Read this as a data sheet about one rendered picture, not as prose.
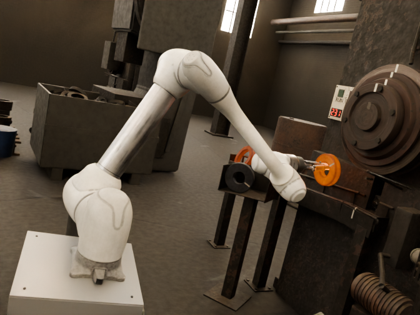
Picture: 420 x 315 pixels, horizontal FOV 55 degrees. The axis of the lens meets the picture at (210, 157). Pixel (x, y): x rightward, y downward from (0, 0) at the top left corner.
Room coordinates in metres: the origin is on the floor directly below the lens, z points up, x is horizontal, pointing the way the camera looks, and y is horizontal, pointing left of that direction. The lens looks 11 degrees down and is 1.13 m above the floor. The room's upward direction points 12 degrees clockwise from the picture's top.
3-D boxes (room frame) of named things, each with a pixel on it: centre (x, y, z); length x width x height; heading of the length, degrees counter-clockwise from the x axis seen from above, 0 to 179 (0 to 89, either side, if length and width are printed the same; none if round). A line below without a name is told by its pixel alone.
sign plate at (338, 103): (2.12, -0.65, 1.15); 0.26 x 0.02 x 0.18; 27
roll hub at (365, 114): (1.72, -0.62, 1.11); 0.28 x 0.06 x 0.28; 27
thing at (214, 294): (2.06, -0.24, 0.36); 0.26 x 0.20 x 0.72; 62
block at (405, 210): (1.56, -0.83, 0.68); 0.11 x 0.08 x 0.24; 117
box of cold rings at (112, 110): (3.89, 1.17, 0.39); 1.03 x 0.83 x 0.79; 121
